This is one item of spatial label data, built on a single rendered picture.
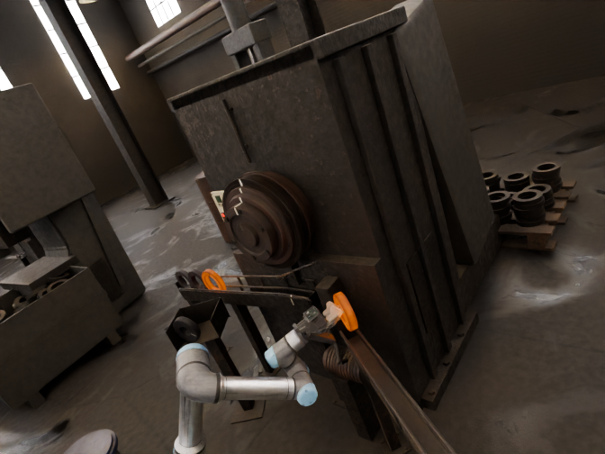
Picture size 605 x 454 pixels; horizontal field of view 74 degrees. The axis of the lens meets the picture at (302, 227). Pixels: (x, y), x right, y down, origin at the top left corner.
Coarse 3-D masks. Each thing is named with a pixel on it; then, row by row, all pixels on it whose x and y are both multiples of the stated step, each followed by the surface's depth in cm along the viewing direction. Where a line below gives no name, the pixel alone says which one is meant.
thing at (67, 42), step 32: (64, 0) 691; (288, 0) 400; (64, 32) 702; (288, 32) 419; (320, 32) 431; (96, 64) 732; (96, 96) 733; (128, 128) 784; (128, 160) 788; (160, 192) 836
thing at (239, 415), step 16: (208, 304) 223; (224, 304) 223; (192, 320) 228; (208, 320) 228; (224, 320) 217; (176, 336) 216; (208, 336) 212; (224, 352) 224; (224, 368) 225; (240, 400) 235; (256, 400) 243; (240, 416) 235; (256, 416) 231
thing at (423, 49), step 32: (416, 0) 194; (416, 32) 185; (416, 64) 185; (448, 64) 211; (416, 96) 189; (448, 96) 212; (448, 128) 212; (448, 160) 213; (448, 192) 217; (480, 192) 247; (448, 224) 232; (480, 224) 248; (480, 256) 262
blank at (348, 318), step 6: (336, 294) 155; (342, 294) 153; (336, 300) 156; (342, 300) 151; (342, 306) 149; (348, 306) 149; (348, 312) 148; (342, 318) 158; (348, 318) 148; (354, 318) 149; (348, 324) 150; (354, 324) 150; (348, 330) 155
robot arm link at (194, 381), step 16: (192, 368) 134; (208, 368) 138; (176, 384) 134; (192, 384) 131; (208, 384) 131; (224, 384) 134; (240, 384) 135; (256, 384) 137; (272, 384) 139; (288, 384) 141; (304, 384) 143; (208, 400) 131; (304, 400) 141
